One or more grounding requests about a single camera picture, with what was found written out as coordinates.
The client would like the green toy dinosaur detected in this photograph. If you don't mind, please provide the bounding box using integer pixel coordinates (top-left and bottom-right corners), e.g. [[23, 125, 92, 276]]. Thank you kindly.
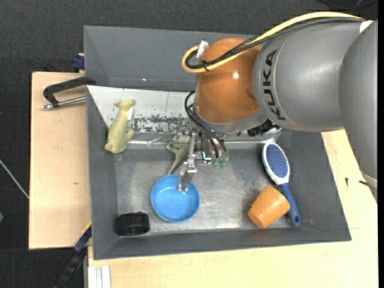
[[166, 142, 190, 176]]

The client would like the blue plastic bowl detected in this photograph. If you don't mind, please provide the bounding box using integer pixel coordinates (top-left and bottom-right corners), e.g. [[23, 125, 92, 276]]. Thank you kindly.
[[149, 174, 201, 223]]

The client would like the grey metal bin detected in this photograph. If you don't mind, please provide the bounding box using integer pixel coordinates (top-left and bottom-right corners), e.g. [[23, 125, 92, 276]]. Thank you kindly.
[[83, 25, 352, 261]]

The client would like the black round container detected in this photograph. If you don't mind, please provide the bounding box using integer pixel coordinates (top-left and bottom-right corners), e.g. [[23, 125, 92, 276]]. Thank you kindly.
[[114, 211, 151, 237]]

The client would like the pale green plush animal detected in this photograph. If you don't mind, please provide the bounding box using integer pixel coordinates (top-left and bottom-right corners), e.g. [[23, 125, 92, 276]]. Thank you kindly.
[[104, 99, 137, 154]]

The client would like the orange plastic cup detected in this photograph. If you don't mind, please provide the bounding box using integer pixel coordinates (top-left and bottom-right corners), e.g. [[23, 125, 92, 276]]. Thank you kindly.
[[247, 185, 291, 229]]

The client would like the blue and white hairbrush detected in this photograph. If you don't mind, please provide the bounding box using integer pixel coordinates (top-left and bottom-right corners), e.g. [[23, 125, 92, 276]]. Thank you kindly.
[[262, 142, 301, 228]]

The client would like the brown cardboard board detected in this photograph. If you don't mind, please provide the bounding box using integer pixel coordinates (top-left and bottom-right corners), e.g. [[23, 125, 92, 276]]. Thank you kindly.
[[28, 71, 92, 250]]

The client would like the black cylinder on white bracket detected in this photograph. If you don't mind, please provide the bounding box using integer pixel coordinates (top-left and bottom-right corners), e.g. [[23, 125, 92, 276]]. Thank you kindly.
[[247, 119, 282, 138]]

